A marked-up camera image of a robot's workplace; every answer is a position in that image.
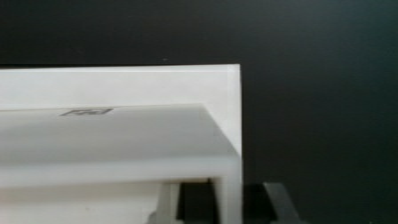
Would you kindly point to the white drawer cabinet box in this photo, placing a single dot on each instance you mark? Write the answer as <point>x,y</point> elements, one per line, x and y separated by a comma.
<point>147,86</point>

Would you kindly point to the white drawer tray with tag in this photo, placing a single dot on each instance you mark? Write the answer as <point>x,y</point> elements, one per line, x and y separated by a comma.
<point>126,165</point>

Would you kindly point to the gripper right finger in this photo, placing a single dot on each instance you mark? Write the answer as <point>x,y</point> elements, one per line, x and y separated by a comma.
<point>286,214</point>

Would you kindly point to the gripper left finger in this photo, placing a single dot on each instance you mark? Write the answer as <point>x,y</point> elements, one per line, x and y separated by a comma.
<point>163,215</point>

